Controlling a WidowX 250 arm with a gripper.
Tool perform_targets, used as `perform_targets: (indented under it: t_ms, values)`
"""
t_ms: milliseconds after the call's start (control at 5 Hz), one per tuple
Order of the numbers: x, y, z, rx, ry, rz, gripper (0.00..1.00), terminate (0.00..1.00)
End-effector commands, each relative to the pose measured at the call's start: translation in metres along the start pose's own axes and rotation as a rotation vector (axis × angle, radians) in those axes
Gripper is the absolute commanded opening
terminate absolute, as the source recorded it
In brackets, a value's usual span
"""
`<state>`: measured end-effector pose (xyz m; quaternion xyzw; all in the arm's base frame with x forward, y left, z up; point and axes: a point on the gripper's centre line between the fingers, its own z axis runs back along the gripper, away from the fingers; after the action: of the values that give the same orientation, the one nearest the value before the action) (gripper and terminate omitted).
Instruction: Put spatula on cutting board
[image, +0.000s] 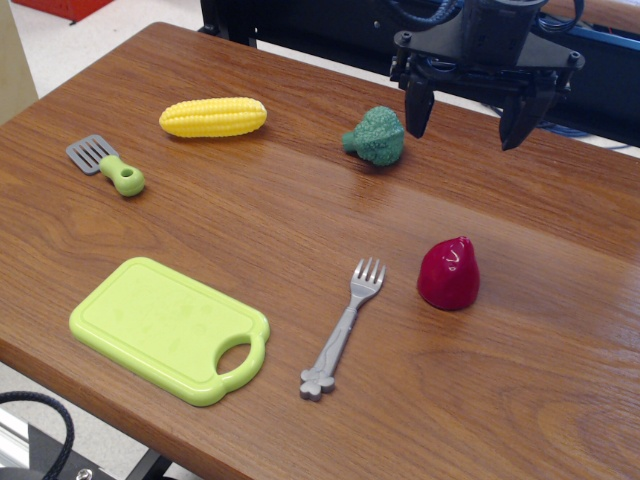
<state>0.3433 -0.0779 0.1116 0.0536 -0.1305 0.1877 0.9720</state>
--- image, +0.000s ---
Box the red box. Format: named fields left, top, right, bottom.
left=13, top=0, right=112, bottom=22

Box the green toy broccoli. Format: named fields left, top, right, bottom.
left=342, top=106, right=405, bottom=167

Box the black braided cable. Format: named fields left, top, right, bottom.
left=0, top=391, right=76, bottom=479

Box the grey plastic toy fork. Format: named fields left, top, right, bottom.
left=299, top=258, right=386, bottom=401

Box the black base plate with screw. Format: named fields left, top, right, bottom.
left=27, top=422, right=174, bottom=480

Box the light green cutting board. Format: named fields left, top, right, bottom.
left=69, top=257, right=270, bottom=407

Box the black metal frame rail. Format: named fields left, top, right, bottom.
left=201, top=1, right=639, bottom=146

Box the red toy strawberry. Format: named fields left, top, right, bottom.
left=417, top=236, right=480, bottom=311

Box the grey spatula with green handle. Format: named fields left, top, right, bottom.
left=66, top=134, right=145, bottom=197

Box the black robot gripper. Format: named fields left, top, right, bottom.
left=390, top=1, right=585, bottom=151

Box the yellow toy corn cob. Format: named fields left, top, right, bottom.
left=159, top=97, right=267, bottom=138

